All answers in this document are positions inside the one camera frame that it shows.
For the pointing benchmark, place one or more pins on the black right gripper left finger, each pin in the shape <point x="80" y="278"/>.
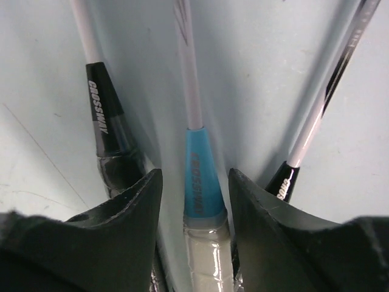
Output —
<point x="107" y="248"/>

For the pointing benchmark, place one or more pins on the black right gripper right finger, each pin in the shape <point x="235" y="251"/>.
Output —
<point x="282" y="248"/>

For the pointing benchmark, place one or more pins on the blue racket white grip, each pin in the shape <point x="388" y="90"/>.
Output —
<point x="206" y="225"/>

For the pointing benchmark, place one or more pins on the white racket black grip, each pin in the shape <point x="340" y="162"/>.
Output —
<point x="119" y="160"/>

